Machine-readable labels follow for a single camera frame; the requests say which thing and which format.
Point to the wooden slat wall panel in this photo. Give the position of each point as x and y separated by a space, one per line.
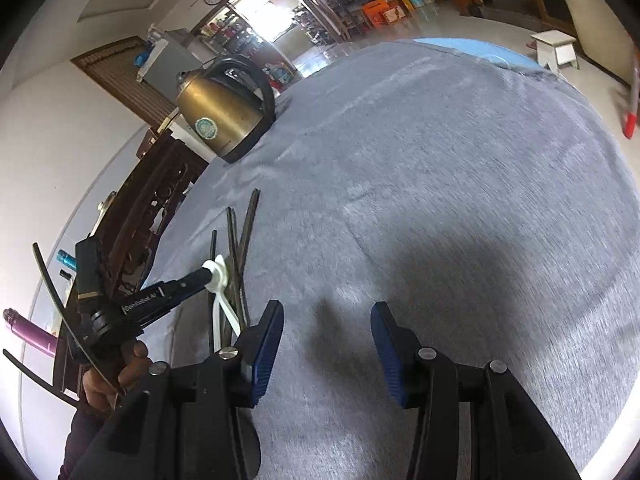
115 75

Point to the grey refrigerator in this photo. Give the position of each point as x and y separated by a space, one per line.
170 55

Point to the white plastic spoon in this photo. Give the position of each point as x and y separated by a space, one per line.
231 312
216 310

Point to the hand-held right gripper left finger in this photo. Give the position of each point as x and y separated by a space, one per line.
265 355

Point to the gold electric kettle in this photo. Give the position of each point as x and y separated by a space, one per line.
220 110

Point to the grey tablecloth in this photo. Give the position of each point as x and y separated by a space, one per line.
425 185

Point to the person's left forearm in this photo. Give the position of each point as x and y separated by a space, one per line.
82 440

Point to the red child chair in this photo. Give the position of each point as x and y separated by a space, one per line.
631 120

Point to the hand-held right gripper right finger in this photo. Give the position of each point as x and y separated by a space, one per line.
387 355

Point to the carved wooden sideboard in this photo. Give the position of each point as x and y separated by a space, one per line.
150 200

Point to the light blue underlay cloth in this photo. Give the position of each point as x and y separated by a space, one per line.
475 50

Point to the dark chopstick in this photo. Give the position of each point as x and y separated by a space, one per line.
213 255
236 260
250 232

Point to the blue bottle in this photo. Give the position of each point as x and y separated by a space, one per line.
65 259

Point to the purple bottle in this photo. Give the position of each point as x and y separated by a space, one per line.
30 332

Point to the person's left hand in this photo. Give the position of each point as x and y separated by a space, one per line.
115 375

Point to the orange boxes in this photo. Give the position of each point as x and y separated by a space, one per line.
382 12

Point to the white step stool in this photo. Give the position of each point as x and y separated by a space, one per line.
557 47

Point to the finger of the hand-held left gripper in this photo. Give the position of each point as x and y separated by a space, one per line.
167 294

